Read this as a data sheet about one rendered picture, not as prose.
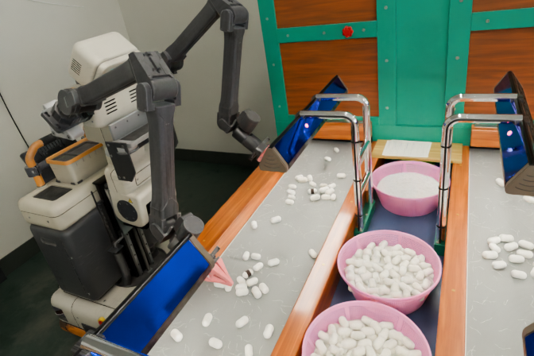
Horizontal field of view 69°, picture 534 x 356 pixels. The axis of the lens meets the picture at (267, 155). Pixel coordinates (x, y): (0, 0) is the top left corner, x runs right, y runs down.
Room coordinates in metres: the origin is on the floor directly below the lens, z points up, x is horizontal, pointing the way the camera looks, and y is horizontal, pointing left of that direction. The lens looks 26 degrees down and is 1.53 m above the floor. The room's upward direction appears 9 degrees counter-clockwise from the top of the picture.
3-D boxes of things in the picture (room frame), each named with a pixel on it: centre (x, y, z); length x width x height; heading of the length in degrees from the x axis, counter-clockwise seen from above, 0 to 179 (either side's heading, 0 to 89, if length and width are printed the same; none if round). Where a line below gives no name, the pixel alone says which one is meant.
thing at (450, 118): (0.92, -0.58, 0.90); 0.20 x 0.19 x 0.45; 151
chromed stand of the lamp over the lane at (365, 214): (1.12, -0.23, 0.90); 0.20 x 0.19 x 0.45; 151
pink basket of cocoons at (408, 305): (0.79, -0.27, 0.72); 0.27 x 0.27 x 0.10
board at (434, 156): (1.36, -0.59, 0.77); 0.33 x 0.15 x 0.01; 61
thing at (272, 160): (1.16, -0.16, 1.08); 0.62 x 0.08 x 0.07; 151
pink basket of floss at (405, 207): (1.17, -0.49, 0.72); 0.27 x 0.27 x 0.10
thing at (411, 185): (1.17, -0.49, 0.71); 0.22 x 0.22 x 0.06
